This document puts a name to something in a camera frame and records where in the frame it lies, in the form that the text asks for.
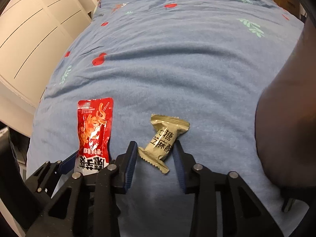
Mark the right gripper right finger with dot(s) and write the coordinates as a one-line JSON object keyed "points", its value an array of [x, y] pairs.
{"points": [[224, 205]]}

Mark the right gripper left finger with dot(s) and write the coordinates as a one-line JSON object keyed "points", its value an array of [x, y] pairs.
{"points": [[84, 205]]}

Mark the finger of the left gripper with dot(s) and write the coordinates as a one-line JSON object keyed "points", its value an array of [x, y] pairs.
{"points": [[67, 165]]}

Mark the red white spicy snack pouch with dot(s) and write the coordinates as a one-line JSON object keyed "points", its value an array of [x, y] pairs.
{"points": [[94, 131]]}

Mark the olive sesame candy packet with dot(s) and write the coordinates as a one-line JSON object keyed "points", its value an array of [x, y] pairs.
{"points": [[168, 129]]}

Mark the black steel trash bin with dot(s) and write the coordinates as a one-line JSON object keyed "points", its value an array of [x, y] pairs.
{"points": [[285, 123]]}

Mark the white wardrobe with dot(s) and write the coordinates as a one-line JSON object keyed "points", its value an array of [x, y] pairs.
{"points": [[35, 35]]}

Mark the blue patterned bedspread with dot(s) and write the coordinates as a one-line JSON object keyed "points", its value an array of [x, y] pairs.
{"points": [[204, 61]]}

